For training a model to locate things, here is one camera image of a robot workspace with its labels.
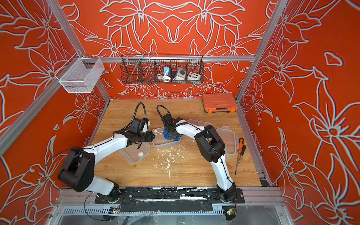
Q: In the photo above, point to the blue white small box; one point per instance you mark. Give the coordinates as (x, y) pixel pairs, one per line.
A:
(166, 71)

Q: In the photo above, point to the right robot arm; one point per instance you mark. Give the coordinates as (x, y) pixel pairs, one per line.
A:
(211, 147)

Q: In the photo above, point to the white button box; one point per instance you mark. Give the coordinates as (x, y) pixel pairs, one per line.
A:
(193, 77)

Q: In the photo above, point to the clear acrylic box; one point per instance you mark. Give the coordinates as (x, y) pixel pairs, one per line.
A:
(81, 75)

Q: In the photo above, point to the blue cloth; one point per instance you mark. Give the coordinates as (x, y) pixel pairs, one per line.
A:
(171, 134)

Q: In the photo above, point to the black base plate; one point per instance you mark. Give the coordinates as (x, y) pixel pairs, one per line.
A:
(172, 200)

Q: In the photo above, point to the clear lunch box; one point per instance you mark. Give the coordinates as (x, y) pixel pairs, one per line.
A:
(199, 123)

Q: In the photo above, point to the black wire basket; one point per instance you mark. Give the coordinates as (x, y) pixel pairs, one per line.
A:
(147, 69)

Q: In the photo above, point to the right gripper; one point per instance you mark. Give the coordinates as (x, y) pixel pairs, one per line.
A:
(170, 137)

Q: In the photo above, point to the orange tool case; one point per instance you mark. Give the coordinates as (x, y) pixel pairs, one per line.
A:
(219, 102)

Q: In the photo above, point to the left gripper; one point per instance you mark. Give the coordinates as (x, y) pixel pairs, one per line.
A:
(150, 137)

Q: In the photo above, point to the orange handled screwdriver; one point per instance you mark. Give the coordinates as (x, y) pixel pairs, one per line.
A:
(241, 143)

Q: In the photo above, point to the clear lunch box lid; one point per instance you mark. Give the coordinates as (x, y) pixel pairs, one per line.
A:
(230, 139)

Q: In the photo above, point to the black handled screwdriver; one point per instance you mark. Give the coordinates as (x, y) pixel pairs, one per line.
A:
(241, 153)

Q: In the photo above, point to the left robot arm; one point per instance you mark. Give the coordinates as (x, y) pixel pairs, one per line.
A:
(78, 169)

